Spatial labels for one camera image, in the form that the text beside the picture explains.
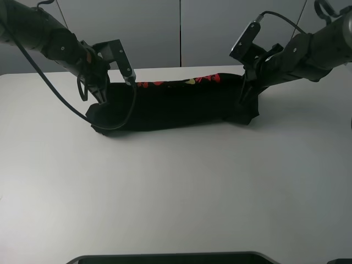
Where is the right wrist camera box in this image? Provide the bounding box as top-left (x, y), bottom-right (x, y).
top-left (229, 21), bottom-right (261, 61)

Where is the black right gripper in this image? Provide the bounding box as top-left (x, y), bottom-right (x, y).
top-left (238, 43), bottom-right (283, 104)

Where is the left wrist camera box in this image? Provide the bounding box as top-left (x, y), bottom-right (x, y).
top-left (93, 39), bottom-right (136, 86)

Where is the black printed t-shirt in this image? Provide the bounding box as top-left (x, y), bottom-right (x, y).
top-left (86, 73), bottom-right (259, 135)

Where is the black left camera cable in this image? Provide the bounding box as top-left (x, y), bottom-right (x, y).
top-left (0, 24), bottom-right (138, 130)

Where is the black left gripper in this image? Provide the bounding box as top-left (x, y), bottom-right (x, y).
top-left (77, 43), bottom-right (110, 105)

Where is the dark corner robot part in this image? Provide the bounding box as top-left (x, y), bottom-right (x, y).
top-left (327, 258), bottom-right (352, 264)

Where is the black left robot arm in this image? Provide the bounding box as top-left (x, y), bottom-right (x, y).
top-left (1, 1), bottom-right (109, 104)

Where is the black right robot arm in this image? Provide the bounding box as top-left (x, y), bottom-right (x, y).
top-left (230, 1), bottom-right (351, 105)

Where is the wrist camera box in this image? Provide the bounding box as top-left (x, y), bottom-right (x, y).
top-left (229, 21), bottom-right (261, 61)
top-left (93, 39), bottom-right (136, 86)

